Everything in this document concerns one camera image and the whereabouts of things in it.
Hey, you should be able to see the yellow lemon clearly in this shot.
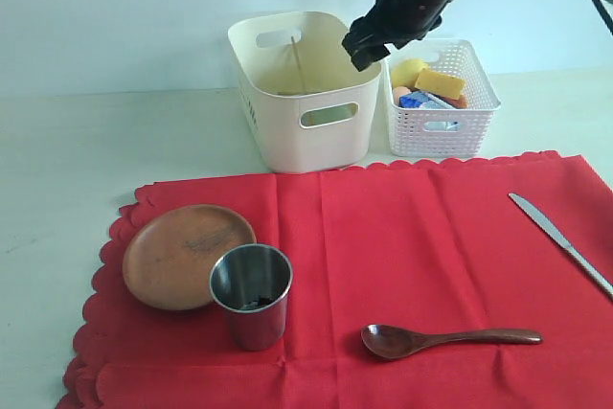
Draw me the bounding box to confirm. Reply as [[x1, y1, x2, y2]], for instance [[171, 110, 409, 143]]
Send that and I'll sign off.
[[391, 58, 429, 88]]

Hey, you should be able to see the brown egg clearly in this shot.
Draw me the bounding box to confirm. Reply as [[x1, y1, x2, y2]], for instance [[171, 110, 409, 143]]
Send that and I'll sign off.
[[392, 86, 411, 104]]

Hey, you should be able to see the blue white milk carton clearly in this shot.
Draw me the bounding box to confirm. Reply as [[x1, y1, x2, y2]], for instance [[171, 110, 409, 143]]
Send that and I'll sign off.
[[397, 90, 460, 132]]

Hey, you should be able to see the cream plastic storage bin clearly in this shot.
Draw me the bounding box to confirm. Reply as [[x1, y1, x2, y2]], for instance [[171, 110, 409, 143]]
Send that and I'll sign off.
[[227, 11, 382, 173]]

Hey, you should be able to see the wooden chopstick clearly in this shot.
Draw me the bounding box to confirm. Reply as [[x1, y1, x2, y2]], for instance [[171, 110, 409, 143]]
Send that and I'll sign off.
[[290, 35, 307, 95]]

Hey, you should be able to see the yellow cheese wedge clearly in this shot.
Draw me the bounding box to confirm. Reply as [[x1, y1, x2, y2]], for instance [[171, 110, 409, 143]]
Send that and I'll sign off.
[[415, 69, 465, 100]]

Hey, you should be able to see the fried chicken nugget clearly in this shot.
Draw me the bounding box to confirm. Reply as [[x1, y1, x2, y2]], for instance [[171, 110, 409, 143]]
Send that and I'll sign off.
[[444, 95, 468, 109]]

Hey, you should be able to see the steel table knife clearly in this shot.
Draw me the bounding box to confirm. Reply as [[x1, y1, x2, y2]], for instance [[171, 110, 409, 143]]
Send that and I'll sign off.
[[508, 193, 612, 300]]

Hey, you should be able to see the stainless steel cup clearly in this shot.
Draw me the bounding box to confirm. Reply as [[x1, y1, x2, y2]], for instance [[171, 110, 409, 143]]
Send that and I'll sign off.
[[209, 243, 294, 352]]

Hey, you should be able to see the brown wooden plate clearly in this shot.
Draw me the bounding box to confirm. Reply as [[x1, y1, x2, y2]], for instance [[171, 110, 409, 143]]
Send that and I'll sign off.
[[123, 204, 257, 311]]

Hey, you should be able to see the dark wooden spoon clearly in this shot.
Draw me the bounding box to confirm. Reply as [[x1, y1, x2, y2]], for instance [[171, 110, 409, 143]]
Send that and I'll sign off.
[[360, 324, 544, 360]]

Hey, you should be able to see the white perforated plastic basket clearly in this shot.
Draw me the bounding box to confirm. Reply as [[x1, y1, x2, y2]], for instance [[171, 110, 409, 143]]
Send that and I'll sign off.
[[380, 38, 501, 158]]

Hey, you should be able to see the red scalloped cloth mat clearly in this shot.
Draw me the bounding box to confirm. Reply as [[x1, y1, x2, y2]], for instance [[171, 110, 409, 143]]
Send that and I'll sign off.
[[59, 151, 612, 408]]

